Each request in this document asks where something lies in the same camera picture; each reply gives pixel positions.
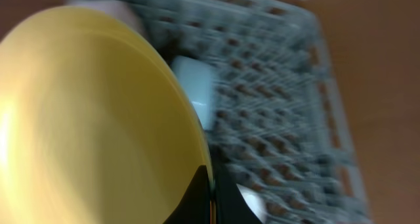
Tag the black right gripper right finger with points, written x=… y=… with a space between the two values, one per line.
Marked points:
x=230 y=204

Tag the white bowl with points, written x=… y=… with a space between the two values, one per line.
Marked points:
x=117 y=9

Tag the yellow plate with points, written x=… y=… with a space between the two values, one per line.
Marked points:
x=95 y=127

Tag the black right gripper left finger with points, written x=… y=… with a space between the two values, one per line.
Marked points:
x=195 y=205

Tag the grey dishwasher rack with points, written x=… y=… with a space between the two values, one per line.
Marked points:
x=280 y=125

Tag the light blue bowl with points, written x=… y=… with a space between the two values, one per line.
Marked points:
x=197 y=80

